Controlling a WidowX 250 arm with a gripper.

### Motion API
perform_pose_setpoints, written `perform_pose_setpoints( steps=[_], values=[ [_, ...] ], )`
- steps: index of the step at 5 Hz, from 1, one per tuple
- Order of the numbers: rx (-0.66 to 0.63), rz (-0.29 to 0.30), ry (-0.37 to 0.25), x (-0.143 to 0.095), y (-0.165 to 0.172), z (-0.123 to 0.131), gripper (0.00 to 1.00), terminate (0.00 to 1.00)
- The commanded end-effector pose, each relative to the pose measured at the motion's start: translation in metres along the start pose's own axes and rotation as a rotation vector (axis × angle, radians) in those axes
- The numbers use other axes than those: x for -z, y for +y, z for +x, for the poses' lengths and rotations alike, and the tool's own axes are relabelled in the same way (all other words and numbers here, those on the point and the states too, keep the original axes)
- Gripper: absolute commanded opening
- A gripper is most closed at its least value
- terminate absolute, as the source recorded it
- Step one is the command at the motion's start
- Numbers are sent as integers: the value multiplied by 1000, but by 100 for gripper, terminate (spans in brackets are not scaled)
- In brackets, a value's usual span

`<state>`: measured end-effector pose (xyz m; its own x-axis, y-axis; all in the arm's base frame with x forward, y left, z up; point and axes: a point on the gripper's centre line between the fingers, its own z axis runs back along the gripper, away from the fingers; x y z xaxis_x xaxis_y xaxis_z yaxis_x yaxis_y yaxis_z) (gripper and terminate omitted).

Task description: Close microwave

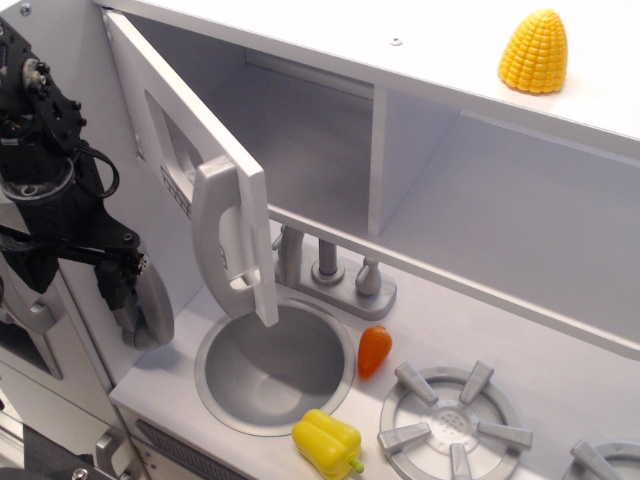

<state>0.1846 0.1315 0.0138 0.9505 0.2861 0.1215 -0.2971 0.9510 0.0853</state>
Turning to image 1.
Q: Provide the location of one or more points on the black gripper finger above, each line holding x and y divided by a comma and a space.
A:
117, 285
32, 263

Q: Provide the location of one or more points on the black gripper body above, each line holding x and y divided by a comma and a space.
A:
66, 215

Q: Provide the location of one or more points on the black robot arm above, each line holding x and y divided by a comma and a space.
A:
49, 172

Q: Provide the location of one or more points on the white microwave door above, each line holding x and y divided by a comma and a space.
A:
176, 133

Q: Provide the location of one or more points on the grey toy sink basin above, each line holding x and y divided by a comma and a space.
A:
261, 380

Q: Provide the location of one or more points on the grey toy faucet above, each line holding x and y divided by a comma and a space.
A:
360, 289

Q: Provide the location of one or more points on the orange toy carrot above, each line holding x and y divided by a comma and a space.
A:
374, 347

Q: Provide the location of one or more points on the yellow toy bell pepper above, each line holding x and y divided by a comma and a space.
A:
331, 446

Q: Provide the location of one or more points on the white toy kitchen cabinet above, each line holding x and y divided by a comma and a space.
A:
509, 222

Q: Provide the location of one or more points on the grey toy stove burner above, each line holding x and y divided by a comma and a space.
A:
451, 423

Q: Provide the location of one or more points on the yellow toy corn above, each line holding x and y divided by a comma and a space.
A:
535, 59

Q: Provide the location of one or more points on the grey lower door handle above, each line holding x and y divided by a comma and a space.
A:
33, 312

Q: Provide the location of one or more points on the grey fridge door handle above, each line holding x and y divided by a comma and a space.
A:
147, 319

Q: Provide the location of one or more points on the grey microwave door handle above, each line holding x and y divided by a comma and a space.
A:
219, 235

